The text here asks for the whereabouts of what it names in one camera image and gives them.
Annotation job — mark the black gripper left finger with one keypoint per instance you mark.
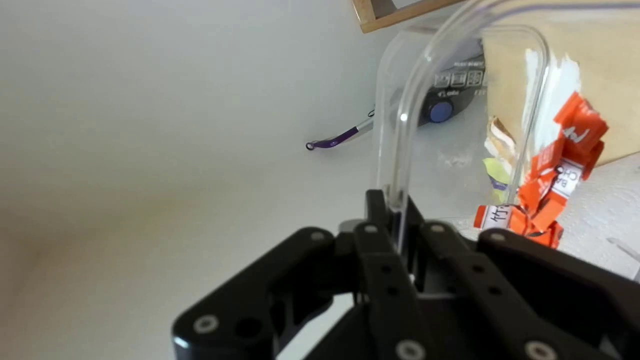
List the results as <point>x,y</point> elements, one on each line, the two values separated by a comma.
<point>380,281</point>

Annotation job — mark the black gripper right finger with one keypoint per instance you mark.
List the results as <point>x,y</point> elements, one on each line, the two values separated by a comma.
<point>533,292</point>

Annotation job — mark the orange red sachets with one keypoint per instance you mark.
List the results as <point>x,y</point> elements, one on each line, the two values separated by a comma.
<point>562,166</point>

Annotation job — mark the clear plastic container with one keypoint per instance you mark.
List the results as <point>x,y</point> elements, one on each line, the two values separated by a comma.
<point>400,100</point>

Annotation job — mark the black device with blue button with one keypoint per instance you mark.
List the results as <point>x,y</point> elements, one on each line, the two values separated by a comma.
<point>450,93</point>

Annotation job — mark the wooden frame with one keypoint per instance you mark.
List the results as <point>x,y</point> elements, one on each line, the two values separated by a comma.
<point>380,17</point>

